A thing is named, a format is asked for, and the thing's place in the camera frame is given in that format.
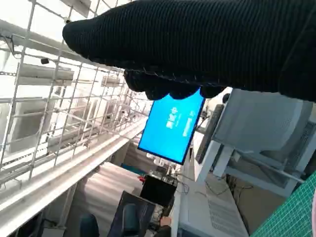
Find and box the right hand in black glove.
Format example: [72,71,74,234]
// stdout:
[62,0,316,102]

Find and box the pink bowl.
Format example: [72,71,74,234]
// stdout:
[311,191,316,237]

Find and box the monitor with blue screen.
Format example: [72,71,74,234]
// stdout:
[137,87,205,165]

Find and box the thin dark monitor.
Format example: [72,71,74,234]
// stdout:
[195,103,224,163]

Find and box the grey mesh chair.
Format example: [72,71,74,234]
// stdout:
[212,88,316,198]

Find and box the black monitor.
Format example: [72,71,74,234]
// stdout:
[139,174,178,208]

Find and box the white perforated cabinet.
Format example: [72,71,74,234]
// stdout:
[177,172,250,237]

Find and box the person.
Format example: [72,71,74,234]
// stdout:
[145,216,173,237]

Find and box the green cutting mat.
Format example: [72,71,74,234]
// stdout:
[249,170,316,237]

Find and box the teal chair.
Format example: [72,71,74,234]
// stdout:
[79,213,101,237]

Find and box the white wire grid rack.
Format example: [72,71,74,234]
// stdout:
[0,0,154,188]

